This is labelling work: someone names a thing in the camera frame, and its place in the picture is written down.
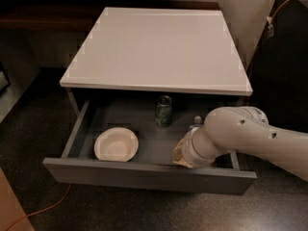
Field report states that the grey top drawer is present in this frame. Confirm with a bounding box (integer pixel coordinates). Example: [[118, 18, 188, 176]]
[[43, 94, 256, 194]]

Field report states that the green soda can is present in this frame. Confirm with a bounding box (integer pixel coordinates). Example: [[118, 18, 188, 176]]
[[155, 95, 173, 127]]

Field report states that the white paper bowl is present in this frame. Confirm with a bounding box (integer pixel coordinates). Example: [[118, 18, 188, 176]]
[[94, 127, 139, 162]]

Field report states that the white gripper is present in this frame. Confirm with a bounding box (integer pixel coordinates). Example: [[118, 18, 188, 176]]
[[172, 127, 229, 168]]

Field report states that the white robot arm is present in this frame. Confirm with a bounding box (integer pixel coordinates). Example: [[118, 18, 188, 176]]
[[172, 106, 308, 181]]

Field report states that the grey cabinet with white top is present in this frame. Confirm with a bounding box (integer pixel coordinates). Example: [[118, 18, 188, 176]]
[[59, 6, 253, 120]]

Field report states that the orange cable on floor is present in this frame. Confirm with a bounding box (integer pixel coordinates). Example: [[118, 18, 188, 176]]
[[4, 183, 72, 231]]

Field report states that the dark wooden shelf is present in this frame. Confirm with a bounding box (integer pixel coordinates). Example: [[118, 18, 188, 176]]
[[0, 0, 219, 32]]

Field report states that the clear blue plastic bottle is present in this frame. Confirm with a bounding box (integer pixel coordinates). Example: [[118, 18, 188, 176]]
[[190, 115, 204, 129]]

